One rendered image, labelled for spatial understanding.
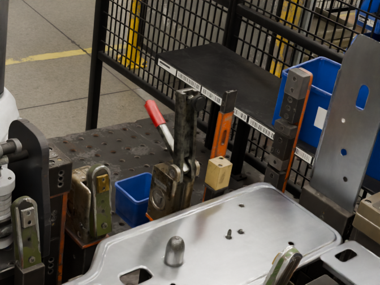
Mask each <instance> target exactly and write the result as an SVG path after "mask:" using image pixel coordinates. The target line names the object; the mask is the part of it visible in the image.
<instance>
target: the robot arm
mask: <svg viewBox="0 0 380 285"><path fill-rule="evenodd" d="M8 4H9V0H0V142H3V141H6V140H8V129H9V126H10V124H11V122H12V121H14V120H17V119H22V118H20V117H19V112H18V109H17V107H16V101H15V99H14V97H13V95H12V94H11V93H10V92H9V91H8V90H7V89H6V88H5V87H4V85H5V65H6V45H7V25H8ZM2 167H4V168H7V164H6V165H2Z"/></svg>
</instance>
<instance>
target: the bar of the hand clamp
mask: <svg viewBox="0 0 380 285"><path fill-rule="evenodd" d="M205 105H206V99H205V97H204V96H202V95H198V90H196V89H194V88H192V87H189V88H184V89H180V90H176V92H175V123H174V155H173V165H177V166H178V168H179V169H180V172H181V177H180V181H179V183H181V182H183V162H184V157H185V162H186V164H187V165H188V166H189V171H188V172H187V173H186V174H184V175H185V176H187V177H189V178H190V179H193V178H194V177H195V154H196V131H197V112H198V111H201V110H202V109H203V108H204V107H205Z"/></svg>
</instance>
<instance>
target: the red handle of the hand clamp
mask: <svg viewBox="0 0 380 285"><path fill-rule="evenodd" d="M145 103H146V104H145V105H144V107H145V109H146V110H147V112H148V114H149V116H150V118H151V120H152V122H153V124H154V126H155V128H156V129H157V130H158V132H159V134H160V135H161V138H162V140H163V142H164V143H165V146H166V147H167V149H168V151H169V153H170V155H171V157H172V159H173V155H174V139H173V137H172V135H171V133H170V131H169V129H168V128H167V125H166V122H165V120H164V118H163V116H162V114H161V112H160V110H159V108H158V106H157V105H156V103H155V101H154V100H152V101H151V100H147V101H146V102H145ZM188 171H189V166H188V165H187V164H186V162H185V160H184V162H183V174H186V173H187V172H188Z"/></svg>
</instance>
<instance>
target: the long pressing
mask: <svg viewBox="0 0 380 285"><path fill-rule="evenodd" d="M239 205H244V207H240V206H239ZM229 229H231V230H232V234H231V237H232V239H226V236H227V232H228V230H229ZM239 229H243V232H244V233H243V234H239V233H238V231H239ZM173 236H180V237H181V238H182V239H183V240H184V243H185V252H184V258H183V264H182V265H181V266H178V267H171V266H169V265H167V264H165V262H164V257H165V250H166V245H167V242H168V241H169V239H170V238H171V237H173ZM289 242H292V243H293V246H294V247H295V248H296V249H297V250H298V251H299V252H300V253H301V254H302V256H303V258H302V259H301V261H300V263H299V265H298V267H297V269H296V270H295V271H294V272H296V271H298V270H300V269H302V268H304V267H306V266H308V265H310V264H312V263H314V262H316V261H318V260H320V259H321V258H320V255H321V254H323V253H325V252H327V251H329V250H331V249H333V248H335V247H337V246H339V245H341V244H343V239H342V237H341V235H340V233H338V232H337V231H336V230H335V229H333V228H332V227H331V226H329V225H328V224H327V223H325V222H324V221H322V220H321V219H319V218H318V217H316V216H315V215H314V214H312V213H311V212H310V211H308V210H306V208H304V207H302V206H301V205H300V204H298V203H297V202H296V201H294V200H293V199H291V198H290V197H288V196H287V195H285V194H284V193H283V192H281V191H280V190H278V189H277V188H275V187H274V186H272V185H271V184H269V183H266V182H257V183H253V184H251V185H248V186H245V187H243V188H240V189H237V190H234V191H232V192H229V193H226V194H224V195H221V196H218V197H215V198H213V199H210V200H207V201H204V202H202V203H199V204H197V205H193V206H191V207H188V208H186V209H183V210H180V211H177V212H175V213H172V214H169V215H167V216H164V217H162V218H158V219H156V220H153V221H151V222H148V223H145V224H142V225H140V226H137V227H134V228H132V229H129V230H126V231H123V232H121V233H118V234H115V235H113V236H110V237H107V238H105V239H103V240H102V241H100V242H99V243H98V245H97V247H96V250H95V253H94V256H93V259H92V263H91V265H90V268H89V270H88V271H87V272H86V273H85V274H84V275H82V276H81V277H78V278H76V279H73V280H71V281H69V282H66V283H63V284H61V285H125V284H124V283H123V282H122V281H121V280H120V277H122V276H124V275H126V274H129V273H131V272H133V271H136V270H138V269H144V270H146V271H147V272H148V273H149V274H150V275H151V276H152V278H151V279H149V280H146V281H144V282H142V283H140V284H137V285H170V284H175V285H262V284H263V282H264V280H265V278H266V276H267V274H268V273H269V271H270V269H271V267H272V264H271V263H272V261H273V259H274V258H275V256H276V255H277V254H278V253H279V252H281V251H282V250H283V249H284V248H286V247H288V246H290V245H289Z"/></svg>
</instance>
